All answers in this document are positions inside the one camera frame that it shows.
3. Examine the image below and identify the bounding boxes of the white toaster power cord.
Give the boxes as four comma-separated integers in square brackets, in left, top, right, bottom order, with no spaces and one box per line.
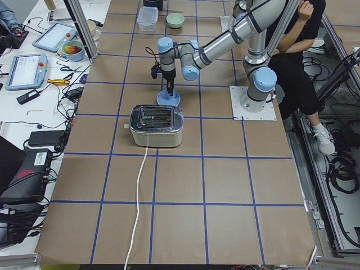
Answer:
[123,146,150,270]

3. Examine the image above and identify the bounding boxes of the grey kitchen scale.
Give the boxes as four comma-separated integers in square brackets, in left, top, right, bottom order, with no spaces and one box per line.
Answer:
[47,8,72,23]

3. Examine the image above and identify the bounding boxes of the black power adapter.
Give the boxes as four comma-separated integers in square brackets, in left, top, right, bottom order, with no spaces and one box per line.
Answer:
[16,89,40,105]

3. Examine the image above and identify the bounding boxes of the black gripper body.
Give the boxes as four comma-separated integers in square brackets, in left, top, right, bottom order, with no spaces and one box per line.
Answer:
[161,69,176,82]

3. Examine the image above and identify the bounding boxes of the yellow handled screwdriver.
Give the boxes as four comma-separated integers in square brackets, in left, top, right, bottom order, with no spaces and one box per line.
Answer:
[47,79,70,86]

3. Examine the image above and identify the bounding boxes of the black computer with red logo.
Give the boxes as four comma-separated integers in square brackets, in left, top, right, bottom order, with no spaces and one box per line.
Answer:
[1,148,56,205]

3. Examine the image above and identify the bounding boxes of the cream and chrome toaster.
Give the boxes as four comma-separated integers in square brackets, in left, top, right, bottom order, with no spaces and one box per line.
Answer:
[124,105,183,148]

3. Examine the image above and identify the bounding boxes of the clear plastic lidded container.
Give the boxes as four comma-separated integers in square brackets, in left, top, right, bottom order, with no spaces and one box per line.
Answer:
[137,6,159,32]

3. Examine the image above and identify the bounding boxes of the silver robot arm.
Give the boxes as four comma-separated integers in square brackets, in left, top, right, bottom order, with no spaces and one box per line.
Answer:
[220,0,253,33]
[151,0,290,113]

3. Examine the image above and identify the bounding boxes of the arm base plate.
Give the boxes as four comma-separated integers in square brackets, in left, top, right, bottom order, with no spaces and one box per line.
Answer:
[229,86,277,121]

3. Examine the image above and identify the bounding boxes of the black laptop power brick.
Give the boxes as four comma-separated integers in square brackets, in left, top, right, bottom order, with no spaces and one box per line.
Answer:
[28,130,65,147]

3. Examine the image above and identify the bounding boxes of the blue bowl with fruit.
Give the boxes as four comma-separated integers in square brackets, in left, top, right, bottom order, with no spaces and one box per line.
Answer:
[61,40,85,62]

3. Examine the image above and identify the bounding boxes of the beige bowl with lemon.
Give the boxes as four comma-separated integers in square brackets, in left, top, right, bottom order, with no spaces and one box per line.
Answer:
[87,20,101,42]

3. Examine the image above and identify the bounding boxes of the near teach pendant tablet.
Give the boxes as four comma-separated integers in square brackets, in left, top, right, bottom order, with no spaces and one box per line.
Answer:
[5,53,48,91]

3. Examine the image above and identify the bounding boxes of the teach pendant tablet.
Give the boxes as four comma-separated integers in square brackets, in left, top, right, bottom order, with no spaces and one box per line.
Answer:
[32,23,77,52]
[5,53,48,91]

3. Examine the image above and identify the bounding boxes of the aluminium frame post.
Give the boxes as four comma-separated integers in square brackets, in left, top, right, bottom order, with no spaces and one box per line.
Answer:
[64,0,98,62]

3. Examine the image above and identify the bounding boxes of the far teach pendant tablet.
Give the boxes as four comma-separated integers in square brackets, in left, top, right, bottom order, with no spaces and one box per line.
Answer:
[32,23,77,52]

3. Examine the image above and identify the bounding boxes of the green bowl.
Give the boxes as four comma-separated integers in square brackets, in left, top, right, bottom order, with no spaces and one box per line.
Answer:
[166,13,185,29]

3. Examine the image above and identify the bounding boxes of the black scissors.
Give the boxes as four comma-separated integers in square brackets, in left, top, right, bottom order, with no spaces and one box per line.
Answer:
[56,61,82,80]

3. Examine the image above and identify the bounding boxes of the seated person in black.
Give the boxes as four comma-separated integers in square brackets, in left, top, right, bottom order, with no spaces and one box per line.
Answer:
[268,1,335,155]

